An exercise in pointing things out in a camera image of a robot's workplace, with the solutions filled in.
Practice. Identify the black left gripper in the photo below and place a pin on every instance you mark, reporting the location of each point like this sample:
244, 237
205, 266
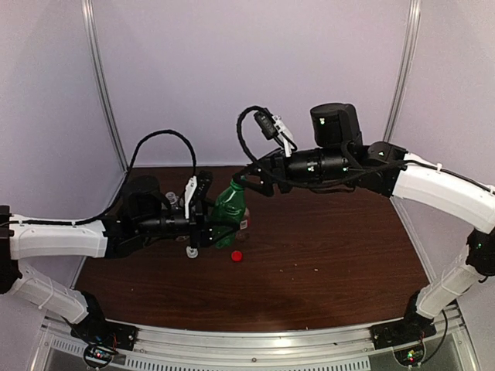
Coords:
198, 232

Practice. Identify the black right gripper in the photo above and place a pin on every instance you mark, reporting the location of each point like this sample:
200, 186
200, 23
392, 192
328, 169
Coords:
281, 175

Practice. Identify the green plastic bottle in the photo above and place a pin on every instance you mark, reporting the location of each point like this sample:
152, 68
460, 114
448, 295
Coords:
230, 205

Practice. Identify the red label water bottle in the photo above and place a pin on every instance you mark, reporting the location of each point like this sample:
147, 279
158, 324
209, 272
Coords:
243, 233

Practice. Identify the white flip bottle cap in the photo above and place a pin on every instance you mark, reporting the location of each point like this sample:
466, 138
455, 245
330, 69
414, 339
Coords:
192, 253

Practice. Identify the clear plastic bottle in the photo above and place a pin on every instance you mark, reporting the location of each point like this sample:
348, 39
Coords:
175, 204

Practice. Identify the red bottle cap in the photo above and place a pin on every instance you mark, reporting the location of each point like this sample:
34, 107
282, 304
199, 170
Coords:
236, 256

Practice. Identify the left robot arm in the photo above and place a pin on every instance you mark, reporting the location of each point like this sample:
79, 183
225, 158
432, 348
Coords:
145, 214

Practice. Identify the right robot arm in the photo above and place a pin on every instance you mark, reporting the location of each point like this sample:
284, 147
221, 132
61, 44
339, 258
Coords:
341, 162

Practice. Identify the left circuit board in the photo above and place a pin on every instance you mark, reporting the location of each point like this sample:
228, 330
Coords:
97, 357

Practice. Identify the circuit board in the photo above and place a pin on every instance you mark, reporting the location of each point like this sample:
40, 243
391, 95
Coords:
97, 357
410, 356

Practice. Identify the right circuit board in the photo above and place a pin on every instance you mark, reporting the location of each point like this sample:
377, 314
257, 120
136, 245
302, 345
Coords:
410, 356

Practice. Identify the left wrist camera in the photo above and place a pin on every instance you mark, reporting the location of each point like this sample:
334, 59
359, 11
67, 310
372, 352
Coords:
196, 190

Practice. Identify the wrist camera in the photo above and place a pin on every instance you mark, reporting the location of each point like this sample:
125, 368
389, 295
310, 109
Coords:
273, 128
196, 190

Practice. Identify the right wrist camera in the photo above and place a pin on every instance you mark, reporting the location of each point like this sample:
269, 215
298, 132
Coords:
273, 128

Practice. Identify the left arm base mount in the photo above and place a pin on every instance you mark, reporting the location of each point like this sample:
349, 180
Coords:
96, 329

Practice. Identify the front aluminium rail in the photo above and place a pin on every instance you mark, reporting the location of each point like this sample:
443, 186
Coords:
344, 348

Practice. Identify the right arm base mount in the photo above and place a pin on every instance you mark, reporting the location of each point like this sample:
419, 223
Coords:
411, 328

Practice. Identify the right aluminium frame post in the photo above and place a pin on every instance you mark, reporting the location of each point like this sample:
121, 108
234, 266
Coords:
405, 65

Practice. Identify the aluminium frame post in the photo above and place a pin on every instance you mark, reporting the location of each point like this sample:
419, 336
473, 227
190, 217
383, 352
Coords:
101, 83
405, 65

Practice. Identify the left aluminium frame post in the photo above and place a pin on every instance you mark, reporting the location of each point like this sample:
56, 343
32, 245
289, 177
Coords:
101, 83

